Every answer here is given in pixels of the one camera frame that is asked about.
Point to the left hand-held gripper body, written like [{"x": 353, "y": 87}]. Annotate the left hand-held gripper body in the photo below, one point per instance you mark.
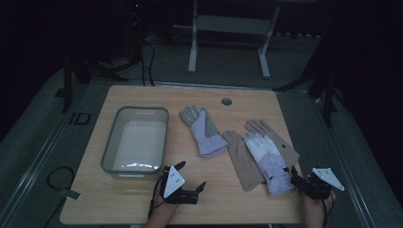
[{"x": 173, "y": 183}]

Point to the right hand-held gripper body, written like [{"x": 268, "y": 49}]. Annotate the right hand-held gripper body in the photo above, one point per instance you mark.
[{"x": 320, "y": 183}]

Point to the beige glove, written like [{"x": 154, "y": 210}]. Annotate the beige glove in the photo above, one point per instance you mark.
[
  {"x": 242, "y": 161},
  {"x": 286, "y": 152}
]

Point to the white and purple glove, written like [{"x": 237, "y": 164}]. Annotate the white and purple glove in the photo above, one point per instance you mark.
[{"x": 269, "y": 158}]

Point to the grey plastic bin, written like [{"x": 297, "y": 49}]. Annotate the grey plastic bin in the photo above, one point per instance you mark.
[{"x": 139, "y": 142}]

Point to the person's right hand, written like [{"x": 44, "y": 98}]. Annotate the person's right hand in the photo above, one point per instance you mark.
[{"x": 315, "y": 205}]

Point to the person's left hand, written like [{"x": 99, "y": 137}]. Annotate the person's left hand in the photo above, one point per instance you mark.
[{"x": 162, "y": 205}]

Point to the purple and grey glove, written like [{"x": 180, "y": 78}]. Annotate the purple and grey glove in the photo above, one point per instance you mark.
[{"x": 206, "y": 139}]

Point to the black tripod stand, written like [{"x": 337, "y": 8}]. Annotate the black tripod stand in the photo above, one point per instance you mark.
[
  {"x": 67, "y": 79},
  {"x": 329, "y": 95}
]

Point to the white metal desk frame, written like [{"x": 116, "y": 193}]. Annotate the white metal desk frame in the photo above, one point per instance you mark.
[{"x": 228, "y": 24}]

